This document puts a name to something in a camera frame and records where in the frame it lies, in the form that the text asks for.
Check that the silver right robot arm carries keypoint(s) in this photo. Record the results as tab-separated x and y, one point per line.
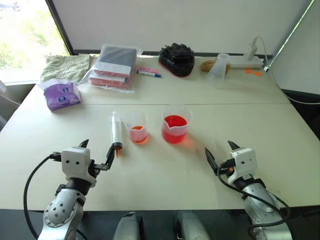
262	205

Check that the blue and white marker pen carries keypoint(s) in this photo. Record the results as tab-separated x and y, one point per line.
148	73

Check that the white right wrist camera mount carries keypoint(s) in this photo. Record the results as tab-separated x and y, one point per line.
243	160

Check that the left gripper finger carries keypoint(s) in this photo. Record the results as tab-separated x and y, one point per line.
110	155
84	144

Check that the white power strip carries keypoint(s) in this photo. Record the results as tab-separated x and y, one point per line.
246	63

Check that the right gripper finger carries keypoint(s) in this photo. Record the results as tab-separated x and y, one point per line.
233	146
211	160

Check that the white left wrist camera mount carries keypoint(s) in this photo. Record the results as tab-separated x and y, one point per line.
75	160

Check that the brown twine coil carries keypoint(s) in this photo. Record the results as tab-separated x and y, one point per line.
207	66

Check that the empty clear plastic beaker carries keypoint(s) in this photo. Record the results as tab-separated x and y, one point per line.
218	72

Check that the silver rounded robot leg part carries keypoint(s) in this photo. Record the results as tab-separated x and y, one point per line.
127	227
191	227

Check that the purple tissue pack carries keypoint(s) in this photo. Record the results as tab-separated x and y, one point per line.
61	96

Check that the pink marker pen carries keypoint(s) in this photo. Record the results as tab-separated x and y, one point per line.
147	69

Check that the pale green towel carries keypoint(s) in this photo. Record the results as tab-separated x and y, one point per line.
65	66

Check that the white plug adapter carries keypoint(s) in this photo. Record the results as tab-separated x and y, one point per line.
252	50

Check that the clear syringe with orange tip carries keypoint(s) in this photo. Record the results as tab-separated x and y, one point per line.
116	130

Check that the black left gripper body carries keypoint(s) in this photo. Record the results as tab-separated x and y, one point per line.
100	167

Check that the small orange cap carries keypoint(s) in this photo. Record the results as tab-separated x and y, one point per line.
257	73
247	71

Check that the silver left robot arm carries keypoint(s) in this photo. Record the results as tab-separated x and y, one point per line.
62	207

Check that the bagged pink sponge pack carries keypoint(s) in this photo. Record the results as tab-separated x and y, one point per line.
110	81

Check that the large beaker with red liquid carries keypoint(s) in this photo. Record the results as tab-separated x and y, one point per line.
175	127

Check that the small beaker with red liquid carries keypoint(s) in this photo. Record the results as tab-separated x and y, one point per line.
136	127

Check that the bagged dark notebook pack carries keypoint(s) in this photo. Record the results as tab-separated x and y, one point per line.
115	58

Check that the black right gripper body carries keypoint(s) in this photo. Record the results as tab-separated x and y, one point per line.
227	167

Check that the black bundle on red base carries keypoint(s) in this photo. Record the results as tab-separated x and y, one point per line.
177	60

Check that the black window frame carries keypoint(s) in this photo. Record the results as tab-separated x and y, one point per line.
60	27

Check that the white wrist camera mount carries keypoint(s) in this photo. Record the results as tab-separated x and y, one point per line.
75	160
243	160

